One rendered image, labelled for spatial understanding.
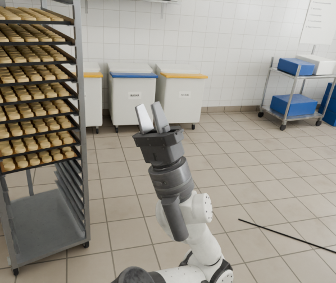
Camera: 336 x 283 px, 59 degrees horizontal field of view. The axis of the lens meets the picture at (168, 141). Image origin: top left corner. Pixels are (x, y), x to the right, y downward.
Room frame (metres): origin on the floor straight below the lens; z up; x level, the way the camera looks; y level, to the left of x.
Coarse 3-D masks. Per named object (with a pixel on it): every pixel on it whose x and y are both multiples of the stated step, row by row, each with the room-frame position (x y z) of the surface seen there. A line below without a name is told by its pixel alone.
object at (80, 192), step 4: (60, 164) 1.79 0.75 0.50; (64, 164) 1.77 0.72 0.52; (64, 168) 1.74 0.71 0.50; (64, 172) 1.69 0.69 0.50; (68, 172) 1.69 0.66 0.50; (68, 176) 1.65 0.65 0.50; (72, 176) 1.62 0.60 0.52; (72, 180) 1.61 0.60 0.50; (72, 184) 1.56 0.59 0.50; (76, 184) 1.55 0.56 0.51; (76, 188) 1.53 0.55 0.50; (80, 188) 1.50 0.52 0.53; (76, 192) 1.49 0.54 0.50; (80, 192) 1.49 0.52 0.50; (80, 196) 1.45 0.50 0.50
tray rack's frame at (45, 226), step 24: (0, 0) 1.83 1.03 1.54; (48, 24) 1.96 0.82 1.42; (48, 192) 1.90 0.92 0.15; (0, 216) 1.58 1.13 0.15; (24, 216) 1.60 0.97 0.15; (48, 216) 1.63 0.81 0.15; (72, 216) 1.65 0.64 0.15; (24, 240) 1.39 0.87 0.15; (48, 240) 1.41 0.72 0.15; (72, 240) 1.42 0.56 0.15; (24, 264) 1.22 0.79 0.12
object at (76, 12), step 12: (72, 12) 1.47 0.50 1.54; (84, 108) 1.47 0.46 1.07; (84, 120) 1.47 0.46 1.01; (84, 132) 1.46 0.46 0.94; (84, 144) 1.46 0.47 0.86; (84, 156) 1.46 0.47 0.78; (84, 168) 1.46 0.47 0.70; (84, 180) 1.46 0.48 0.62; (84, 192) 1.45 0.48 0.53; (84, 204) 1.45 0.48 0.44
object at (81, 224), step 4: (56, 180) 1.96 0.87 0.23; (60, 184) 1.91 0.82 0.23; (60, 188) 1.86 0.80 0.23; (64, 192) 1.82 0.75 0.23; (64, 196) 1.77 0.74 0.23; (68, 200) 1.72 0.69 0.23; (68, 204) 1.68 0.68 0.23; (72, 208) 1.64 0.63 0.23; (72, 212) 1.60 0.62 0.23; (76, 216) 1.57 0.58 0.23; (76, 220) 1.53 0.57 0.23; (80, 220) 1.53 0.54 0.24; (80, 224) 1.50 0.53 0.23; (80, 228) 1.46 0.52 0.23; (84, 228) 1.46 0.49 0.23
